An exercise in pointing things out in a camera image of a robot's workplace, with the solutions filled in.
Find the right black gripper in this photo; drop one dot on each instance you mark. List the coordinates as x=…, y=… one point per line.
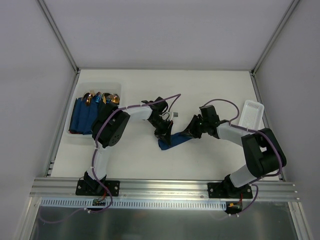
x=197, y=125

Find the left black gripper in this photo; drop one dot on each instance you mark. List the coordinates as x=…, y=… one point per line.
x=161, y=127

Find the blue paper napkin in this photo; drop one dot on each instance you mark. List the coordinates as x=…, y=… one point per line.
x=175, y=140

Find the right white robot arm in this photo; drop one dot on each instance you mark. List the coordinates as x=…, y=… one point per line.
x=262, y=152

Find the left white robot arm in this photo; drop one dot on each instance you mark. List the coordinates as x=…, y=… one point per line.
x=107, y=130

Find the dark blue rolled napkin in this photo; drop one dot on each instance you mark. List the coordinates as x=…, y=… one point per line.
x=83, y=116

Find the small white plastic tray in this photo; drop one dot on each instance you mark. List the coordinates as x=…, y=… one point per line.
x=252, y=115

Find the gold spoon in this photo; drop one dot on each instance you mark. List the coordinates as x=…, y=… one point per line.
x=115, y=98

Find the blue iridescent fork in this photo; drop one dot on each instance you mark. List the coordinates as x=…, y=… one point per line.
x=97, y=97

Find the large white plastic basket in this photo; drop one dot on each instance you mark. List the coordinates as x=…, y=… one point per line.
x=109, y=86

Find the aluminium rail frame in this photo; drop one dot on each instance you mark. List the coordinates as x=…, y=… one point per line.
x=151, y=189

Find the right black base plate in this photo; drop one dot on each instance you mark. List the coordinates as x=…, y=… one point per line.
x=220, y=190

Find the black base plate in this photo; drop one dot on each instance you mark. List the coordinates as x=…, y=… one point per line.
x=84, y=188
x=220, y=190

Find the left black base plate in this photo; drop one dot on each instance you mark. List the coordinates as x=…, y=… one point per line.
x=84, y=188

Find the white slotted cable duct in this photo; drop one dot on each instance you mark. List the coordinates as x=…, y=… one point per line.
x=214, y=205

